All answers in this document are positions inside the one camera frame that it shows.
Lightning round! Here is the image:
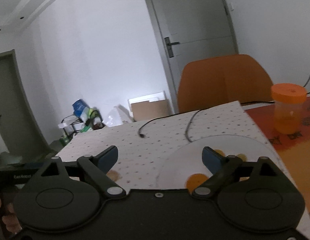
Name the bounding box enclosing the orange patterned tablecloth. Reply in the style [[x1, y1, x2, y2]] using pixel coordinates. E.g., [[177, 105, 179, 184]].
[[244, 95, 310, 213]]

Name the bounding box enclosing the large orange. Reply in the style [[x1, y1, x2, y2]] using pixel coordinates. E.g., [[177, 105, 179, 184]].
[[215, 149, 226, 157]]

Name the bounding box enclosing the orange lidded plastic jar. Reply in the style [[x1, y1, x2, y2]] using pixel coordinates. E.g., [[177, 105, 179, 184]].
[[271, 83, 307, 134]]

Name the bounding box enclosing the black usb cable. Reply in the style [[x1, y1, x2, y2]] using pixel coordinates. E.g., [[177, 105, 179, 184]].
[[137, 100, 276, 143]]

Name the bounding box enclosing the grey-green left door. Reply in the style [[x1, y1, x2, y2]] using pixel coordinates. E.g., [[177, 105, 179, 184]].
[[0, 51, 49, 162]]

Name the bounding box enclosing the dark red peach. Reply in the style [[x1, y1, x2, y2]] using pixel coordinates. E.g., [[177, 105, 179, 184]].
[[107, 170, 122, 182]]

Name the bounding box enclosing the blue white bag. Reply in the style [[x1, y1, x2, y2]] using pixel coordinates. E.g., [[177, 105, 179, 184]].
[[72, 99, 90, 122]]

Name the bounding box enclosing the white round plate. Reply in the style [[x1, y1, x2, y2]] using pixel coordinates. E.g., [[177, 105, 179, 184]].
[[157, 135, 280, 189]]

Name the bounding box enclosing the dotted white tablecloth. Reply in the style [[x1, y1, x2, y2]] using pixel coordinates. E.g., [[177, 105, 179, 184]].
[[59, 102, 310, 239]]

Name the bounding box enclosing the grey door with handle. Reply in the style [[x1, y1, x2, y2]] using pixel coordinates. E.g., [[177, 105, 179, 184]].
[[145, 0, 238, 113]]

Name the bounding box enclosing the green kiwi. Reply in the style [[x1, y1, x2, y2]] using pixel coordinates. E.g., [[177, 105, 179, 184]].
[[236, 153, 247, 161]]

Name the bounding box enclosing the brown cardboard sheet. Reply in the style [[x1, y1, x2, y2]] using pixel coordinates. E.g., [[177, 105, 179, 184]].
[[131, 100, 171, 121]]

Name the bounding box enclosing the clear plastic bag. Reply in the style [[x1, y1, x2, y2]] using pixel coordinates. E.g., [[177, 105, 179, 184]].
[[103, 105, 134, 127]]

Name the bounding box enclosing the orange chair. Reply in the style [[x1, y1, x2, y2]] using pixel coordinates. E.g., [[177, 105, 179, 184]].
[[177, 54, 273, 113]]

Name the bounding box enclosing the black wire shelf rack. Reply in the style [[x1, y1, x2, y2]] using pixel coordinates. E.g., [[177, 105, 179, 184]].
[[58, 108, 105, 146]]

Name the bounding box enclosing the person's left hand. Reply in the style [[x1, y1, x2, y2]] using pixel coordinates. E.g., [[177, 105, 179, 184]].
[[2, 203, 22, 235]]

